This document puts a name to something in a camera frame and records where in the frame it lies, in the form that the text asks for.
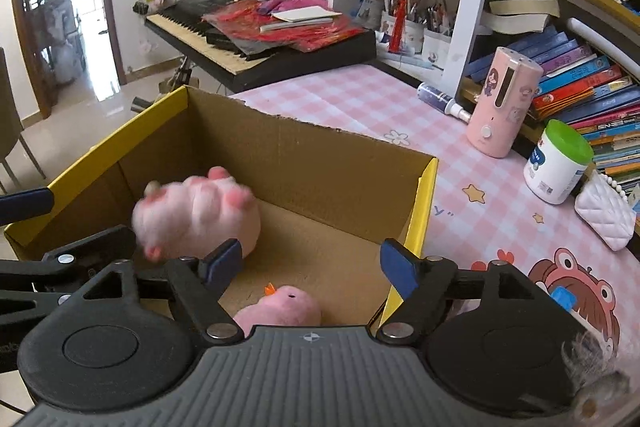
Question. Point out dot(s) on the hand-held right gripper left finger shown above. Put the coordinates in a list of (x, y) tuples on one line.
[(222, 264)]

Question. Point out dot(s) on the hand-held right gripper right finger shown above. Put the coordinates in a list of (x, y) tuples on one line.
[(397, 269)]

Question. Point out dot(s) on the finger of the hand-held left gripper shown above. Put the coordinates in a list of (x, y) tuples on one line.
[(90, 244), (25, 205)]

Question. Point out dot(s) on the pink paw plush toy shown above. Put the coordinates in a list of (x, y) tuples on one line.
[(200, 207)]

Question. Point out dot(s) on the pink chick plush toy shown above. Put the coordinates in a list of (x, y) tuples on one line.
[(290, 307)]

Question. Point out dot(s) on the yellow cardboard box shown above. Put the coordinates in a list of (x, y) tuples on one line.
[(300, 167)]

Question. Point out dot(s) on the wooden chair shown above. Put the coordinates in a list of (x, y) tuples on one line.
[(9, 117)]

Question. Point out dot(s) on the pink checkered cartoon mat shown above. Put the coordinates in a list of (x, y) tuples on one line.
[(350, 107)]

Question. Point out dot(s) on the dark blue spray bottle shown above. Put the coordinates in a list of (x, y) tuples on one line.
[(435, 96)]

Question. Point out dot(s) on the white canister green lid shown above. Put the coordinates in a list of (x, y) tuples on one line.
[(555, 167)]

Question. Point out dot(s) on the pink cartoon dispenser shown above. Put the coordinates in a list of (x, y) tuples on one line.
[(500, 107)]

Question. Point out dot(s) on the keyboard stand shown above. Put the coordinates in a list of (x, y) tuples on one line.
[(184, 72)]

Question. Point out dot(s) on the white quilted purse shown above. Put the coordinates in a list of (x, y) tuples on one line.
[(600, 212)]

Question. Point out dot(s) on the white pen holder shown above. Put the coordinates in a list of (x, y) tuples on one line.
[(410, 34), (437, 49)]

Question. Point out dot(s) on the grey fluffy pompom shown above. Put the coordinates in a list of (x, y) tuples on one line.
[(595, 377)]

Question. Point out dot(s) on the black electronic keyboard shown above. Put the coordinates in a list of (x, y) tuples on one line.
[(320, 57)]

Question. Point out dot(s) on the pile of red packets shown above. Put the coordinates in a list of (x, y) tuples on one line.
[(320, 36)]

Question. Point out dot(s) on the red doll figurine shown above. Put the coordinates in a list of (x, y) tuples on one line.
[(400, 22)]

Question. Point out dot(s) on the white booklet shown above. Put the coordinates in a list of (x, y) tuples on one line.
[(305, 14)]

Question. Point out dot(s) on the magenta plastic bag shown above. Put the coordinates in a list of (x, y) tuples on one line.
[(285, 2)]

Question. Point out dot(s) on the stack of thick cream books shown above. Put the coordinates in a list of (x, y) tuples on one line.
[(520, 19)]

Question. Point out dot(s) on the wooden door frame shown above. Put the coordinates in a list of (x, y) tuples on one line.
[(108, 7)]

